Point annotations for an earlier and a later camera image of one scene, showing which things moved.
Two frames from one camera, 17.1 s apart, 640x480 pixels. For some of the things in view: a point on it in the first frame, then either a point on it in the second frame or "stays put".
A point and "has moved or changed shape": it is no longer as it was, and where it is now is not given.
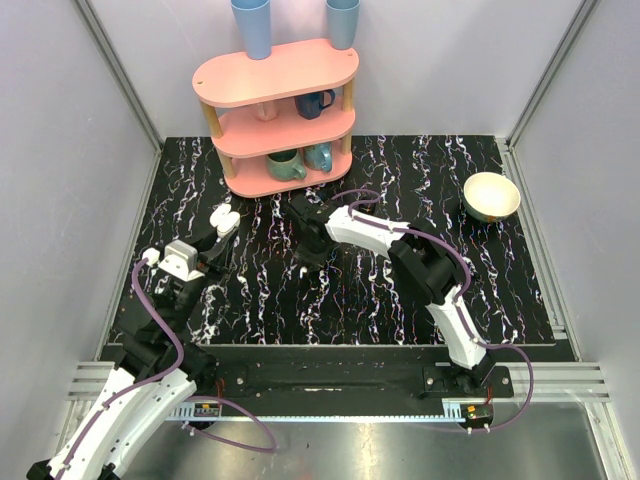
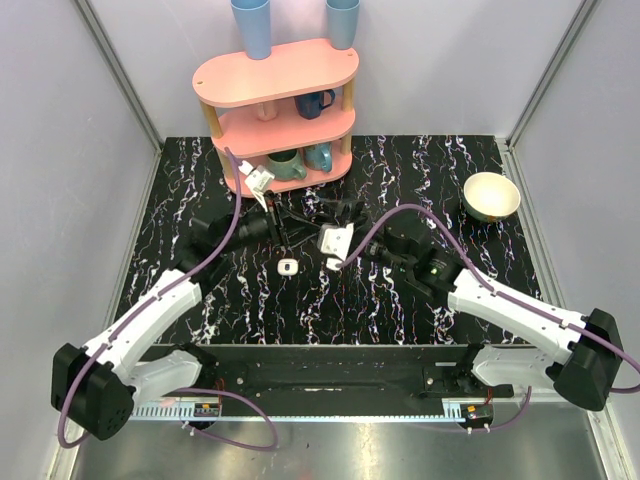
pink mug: x=266 y=110 stays put
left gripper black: x=208 y=248 -> x=276 y=220
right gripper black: x=315 y=260 -> x=354 y=207
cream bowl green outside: x=490 y=196 stays put
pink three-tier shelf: x=281 y=124 stays put
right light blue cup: x=343 y=18 stays put
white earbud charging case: x=223 y=220 has moved or changed shape
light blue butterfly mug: x=319 y=157 stays put
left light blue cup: x=254 y=18 stays put
